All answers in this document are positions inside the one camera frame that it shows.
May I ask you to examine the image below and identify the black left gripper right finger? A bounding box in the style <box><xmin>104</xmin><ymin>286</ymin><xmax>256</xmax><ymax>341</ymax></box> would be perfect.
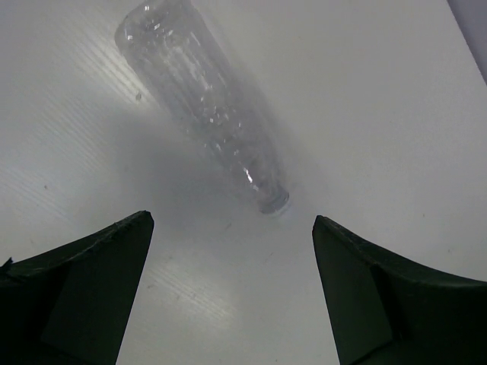
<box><xmin>312</xmin><ymin>216</ymin><xmax>486</xmax><ymax>364</ymax></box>

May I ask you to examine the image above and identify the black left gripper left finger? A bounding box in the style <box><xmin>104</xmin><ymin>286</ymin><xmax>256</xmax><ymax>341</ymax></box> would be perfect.
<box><xmin>1</xmin><ymin>211</ymin><xmax>154</xmax><ymax>364</ymax></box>

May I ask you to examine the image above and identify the clear label-free plastic bottle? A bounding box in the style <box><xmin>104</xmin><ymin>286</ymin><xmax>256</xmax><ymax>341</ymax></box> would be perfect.
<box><xmin>115</xmin><ymin>1</ymin><xmax>290</xmax><ymax>215</ymax></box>

